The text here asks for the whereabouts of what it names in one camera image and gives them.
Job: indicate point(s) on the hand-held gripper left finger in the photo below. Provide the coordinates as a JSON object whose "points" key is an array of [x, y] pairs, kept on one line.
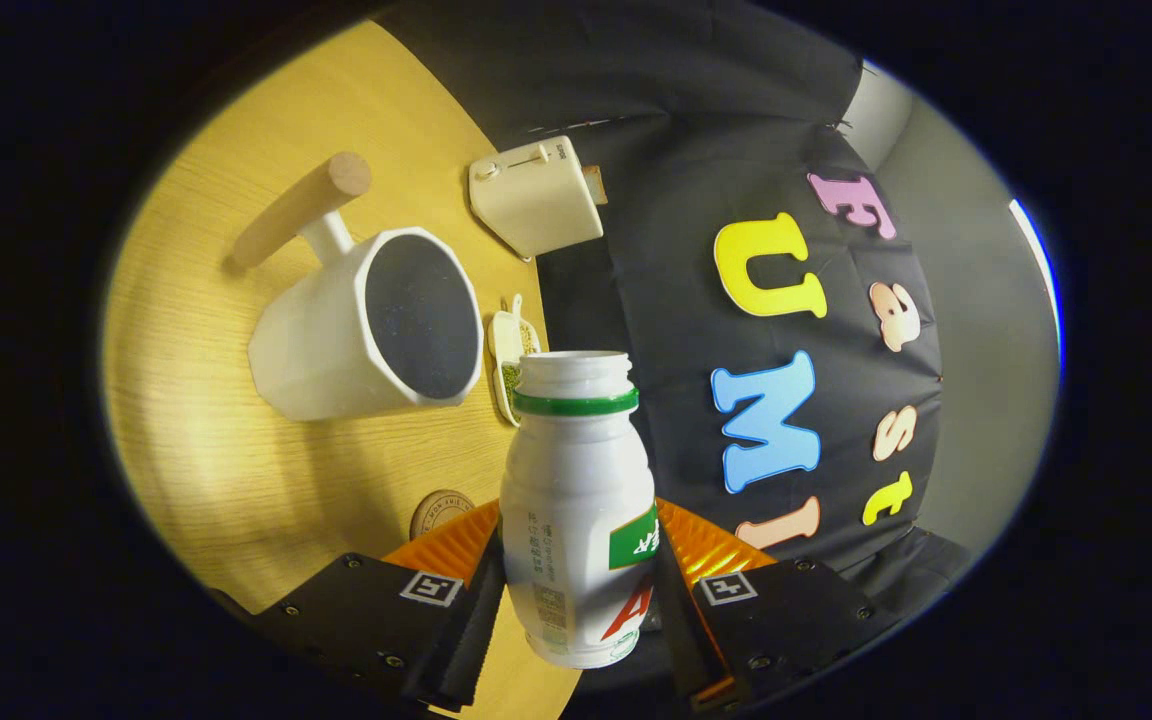
{"points": [[471, 640]]}

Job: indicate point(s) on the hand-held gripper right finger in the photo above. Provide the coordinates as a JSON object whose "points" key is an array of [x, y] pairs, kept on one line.
{"points": [[681, 630]]}

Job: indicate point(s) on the round wooden coaster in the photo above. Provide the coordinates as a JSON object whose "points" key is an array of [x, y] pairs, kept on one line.
{"points": [[436, 512]]}

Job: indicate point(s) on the white juice bottle green label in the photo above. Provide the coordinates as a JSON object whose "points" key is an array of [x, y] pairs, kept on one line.
{"points": [[566, 500]]}

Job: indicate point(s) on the white divided condiment dish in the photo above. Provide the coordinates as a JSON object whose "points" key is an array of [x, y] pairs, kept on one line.
{"points": [[508, 345]]}

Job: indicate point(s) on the black backdrop cloth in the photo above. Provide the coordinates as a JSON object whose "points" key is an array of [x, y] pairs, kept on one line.
{"points": [[676, 300]]}

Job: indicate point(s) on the wooden table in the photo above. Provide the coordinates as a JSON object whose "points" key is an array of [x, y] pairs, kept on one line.
{"points": [[196, 450]]}

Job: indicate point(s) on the cream toaster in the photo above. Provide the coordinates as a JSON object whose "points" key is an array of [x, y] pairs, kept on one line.
{"points": [[536, 200]]}

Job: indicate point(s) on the toast slice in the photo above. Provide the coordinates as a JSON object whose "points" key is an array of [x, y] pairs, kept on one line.
{"points": [[595, 185]]}

